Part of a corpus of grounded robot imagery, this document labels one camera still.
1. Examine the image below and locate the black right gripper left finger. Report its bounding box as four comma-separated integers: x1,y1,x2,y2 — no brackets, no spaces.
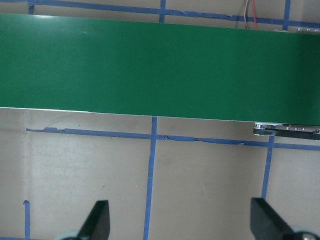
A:
77,200,110,240

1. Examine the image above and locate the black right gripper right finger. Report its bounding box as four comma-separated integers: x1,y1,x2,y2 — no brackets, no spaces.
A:
250,197,302,240

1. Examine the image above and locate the green conveyor belt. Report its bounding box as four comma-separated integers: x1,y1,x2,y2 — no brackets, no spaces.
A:
0,13,320,141

